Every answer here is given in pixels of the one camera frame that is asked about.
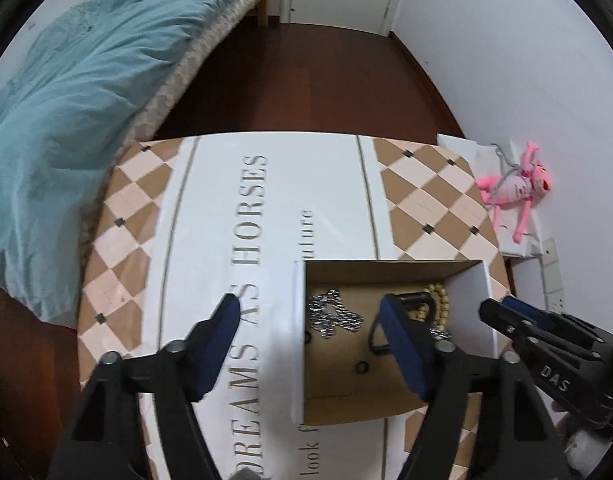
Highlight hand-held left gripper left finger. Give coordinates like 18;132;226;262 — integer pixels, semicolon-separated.
49;294;242;480

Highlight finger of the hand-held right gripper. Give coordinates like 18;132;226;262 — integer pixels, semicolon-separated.
501;296;562;328
479;299;542;361

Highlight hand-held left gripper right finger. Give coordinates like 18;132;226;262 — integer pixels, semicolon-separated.
377;294;572;480

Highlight black cord loop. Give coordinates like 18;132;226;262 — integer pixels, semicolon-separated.
369;292;440;356

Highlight wooden bead bracelet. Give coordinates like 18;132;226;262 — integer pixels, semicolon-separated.
414;282;452;333

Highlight white cardboard box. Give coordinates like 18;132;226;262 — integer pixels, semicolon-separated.
290;259;500;426

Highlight silver chain bracelet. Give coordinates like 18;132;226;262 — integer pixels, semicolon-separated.
306;288;365;339

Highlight white plastic bag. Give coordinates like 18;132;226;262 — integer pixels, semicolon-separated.
551;400;613;471

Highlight pink plush toy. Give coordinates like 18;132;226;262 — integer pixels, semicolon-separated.
475;141;552;242

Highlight white cloth bag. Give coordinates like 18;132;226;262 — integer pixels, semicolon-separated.
437;133;542;259

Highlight patterned mattress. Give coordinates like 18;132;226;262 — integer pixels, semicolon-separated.
134;0;282;141

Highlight bed with blue duvet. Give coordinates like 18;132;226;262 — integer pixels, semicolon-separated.
0;0;274;323

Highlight white wall socket panel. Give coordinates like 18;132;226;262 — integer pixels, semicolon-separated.
539;237;567;311

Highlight wooden bed frame leg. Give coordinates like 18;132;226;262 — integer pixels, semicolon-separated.
256;0;282;26

